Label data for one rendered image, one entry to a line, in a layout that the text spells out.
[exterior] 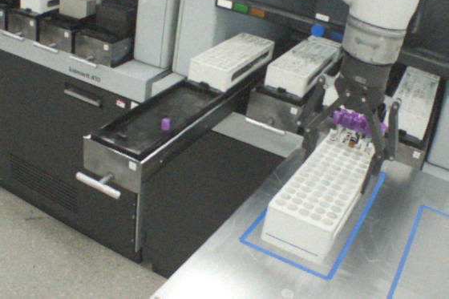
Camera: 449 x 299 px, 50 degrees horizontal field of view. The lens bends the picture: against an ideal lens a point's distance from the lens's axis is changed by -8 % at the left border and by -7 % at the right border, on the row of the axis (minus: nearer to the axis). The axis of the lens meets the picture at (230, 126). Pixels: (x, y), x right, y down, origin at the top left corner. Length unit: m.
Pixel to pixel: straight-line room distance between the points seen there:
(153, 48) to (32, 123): 0.55
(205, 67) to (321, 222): 0.58
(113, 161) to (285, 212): 0.37
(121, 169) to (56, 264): 0.96
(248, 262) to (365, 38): 0.35
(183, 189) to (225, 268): 0.79
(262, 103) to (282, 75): 0.08
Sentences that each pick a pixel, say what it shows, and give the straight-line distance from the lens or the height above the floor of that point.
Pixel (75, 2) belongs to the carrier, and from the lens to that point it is 1.60.
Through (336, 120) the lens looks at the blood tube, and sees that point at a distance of 0.92.
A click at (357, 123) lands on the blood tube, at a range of 0.91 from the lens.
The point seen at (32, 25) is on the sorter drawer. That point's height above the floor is 0.79.
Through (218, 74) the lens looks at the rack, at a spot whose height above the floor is 0.85.
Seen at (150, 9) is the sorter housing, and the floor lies 0.90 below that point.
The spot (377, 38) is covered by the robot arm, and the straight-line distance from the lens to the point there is 0.74.
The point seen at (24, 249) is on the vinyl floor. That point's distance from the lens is 1.93.
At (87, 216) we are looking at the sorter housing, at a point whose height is 0.17.
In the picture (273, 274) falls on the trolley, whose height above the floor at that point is 0.82.
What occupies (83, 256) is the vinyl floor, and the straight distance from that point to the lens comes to 1.89.
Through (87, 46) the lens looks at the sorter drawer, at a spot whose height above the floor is 0.78.
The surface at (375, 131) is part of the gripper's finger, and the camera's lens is 0.82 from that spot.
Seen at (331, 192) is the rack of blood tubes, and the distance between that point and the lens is 0.80.
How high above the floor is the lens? 1.31
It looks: 28 degrees down
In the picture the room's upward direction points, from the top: 10 degrees clockwise
